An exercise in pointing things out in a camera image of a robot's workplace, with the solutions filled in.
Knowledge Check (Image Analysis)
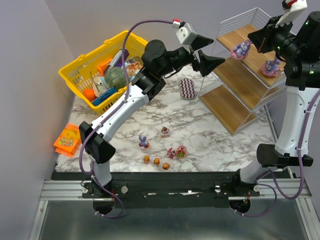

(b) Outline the purple bunny donut toy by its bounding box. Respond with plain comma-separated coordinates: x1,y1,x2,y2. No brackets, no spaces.
260,56,281,78

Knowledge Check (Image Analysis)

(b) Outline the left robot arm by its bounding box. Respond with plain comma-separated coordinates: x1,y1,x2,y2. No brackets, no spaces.
79,35,225,188

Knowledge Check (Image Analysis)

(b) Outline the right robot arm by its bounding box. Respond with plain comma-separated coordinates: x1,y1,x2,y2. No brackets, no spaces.
239,11,320,184

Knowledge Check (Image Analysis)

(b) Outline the purple wavy striped sponge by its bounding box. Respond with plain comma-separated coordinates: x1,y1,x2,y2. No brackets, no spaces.
178,78,196,101

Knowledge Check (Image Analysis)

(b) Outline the chips bag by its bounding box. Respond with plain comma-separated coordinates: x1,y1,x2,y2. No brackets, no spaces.
125,56,144,82

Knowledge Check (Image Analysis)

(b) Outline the purple box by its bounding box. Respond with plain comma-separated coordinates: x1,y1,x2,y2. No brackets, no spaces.
104,49,123,73

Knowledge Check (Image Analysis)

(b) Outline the green netted melon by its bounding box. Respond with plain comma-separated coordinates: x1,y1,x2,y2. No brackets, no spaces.
104,66,127,91

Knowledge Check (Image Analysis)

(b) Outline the blue box in basket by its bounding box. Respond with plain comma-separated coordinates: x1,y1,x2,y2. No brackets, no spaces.
92,87,116,106

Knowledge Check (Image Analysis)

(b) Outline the strawberry cake toy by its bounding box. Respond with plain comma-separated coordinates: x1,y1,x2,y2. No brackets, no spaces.
160,126,170,138

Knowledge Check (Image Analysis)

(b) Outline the orange candy box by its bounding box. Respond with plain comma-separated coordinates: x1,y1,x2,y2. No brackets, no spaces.
97,58,112,76

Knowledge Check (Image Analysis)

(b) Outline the white bag in basket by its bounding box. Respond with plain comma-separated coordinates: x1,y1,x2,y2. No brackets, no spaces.
91,76,109,97

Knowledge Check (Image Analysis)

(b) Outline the pink strawberry donut toy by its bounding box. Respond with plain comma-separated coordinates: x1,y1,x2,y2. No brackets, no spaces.
175,145,187,158

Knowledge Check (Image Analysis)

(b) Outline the small purple bunny toy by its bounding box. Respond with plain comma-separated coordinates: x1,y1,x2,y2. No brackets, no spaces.
138,135,150,149

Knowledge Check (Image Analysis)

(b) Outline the red white clown toy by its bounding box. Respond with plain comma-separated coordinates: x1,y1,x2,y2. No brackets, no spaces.
166,147,176,159

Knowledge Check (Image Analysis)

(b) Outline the orange ball in basket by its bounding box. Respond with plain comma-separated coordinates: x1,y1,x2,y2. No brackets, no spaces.
82,88,97,102

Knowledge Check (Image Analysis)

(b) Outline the yellow plastic basket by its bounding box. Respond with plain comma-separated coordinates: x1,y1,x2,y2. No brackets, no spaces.
58,30,156,116

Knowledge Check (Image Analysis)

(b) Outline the orange bear toy left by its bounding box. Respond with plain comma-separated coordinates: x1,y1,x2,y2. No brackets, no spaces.
143,155,150,164

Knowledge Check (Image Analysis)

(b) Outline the orange bear toy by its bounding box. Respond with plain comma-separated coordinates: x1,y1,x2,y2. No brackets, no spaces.
143,155,150,164
153,157,160,166
162,162,170,170

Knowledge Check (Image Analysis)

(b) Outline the orange bear toy middle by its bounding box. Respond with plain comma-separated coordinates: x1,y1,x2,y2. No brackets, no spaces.
153,157,160,166

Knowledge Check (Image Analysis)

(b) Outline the orange bear toy right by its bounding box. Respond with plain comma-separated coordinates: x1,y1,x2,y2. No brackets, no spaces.
162,162,170,170

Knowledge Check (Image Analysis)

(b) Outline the orange scrub daddy box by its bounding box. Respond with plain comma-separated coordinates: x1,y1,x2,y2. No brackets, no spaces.
53,123,81,158

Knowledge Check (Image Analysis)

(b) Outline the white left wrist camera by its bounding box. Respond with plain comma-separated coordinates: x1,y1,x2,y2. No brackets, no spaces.
175,21,198,46

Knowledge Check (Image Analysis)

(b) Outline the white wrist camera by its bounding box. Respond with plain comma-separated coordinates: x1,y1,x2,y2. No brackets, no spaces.
175,21,198,46
275,0,308,28

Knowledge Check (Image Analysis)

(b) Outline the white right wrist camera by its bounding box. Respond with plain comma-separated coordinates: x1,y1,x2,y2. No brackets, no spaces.
275,0,308,28

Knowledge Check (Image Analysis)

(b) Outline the white wire wooden shelf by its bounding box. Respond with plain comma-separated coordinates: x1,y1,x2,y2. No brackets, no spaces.
198,7,286,135

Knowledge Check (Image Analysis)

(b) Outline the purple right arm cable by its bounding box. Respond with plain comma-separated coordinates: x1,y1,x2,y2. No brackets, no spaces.
257,89,320,200

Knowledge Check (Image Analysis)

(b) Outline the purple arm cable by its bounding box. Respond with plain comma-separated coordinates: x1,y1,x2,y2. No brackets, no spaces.
257,89,320,200
78,18,181,218

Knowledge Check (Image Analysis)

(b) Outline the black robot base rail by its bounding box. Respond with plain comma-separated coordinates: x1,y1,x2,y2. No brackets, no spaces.
82,171,262,214

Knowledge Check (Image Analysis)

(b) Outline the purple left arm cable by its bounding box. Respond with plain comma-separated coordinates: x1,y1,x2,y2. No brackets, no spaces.
78,18,181,218

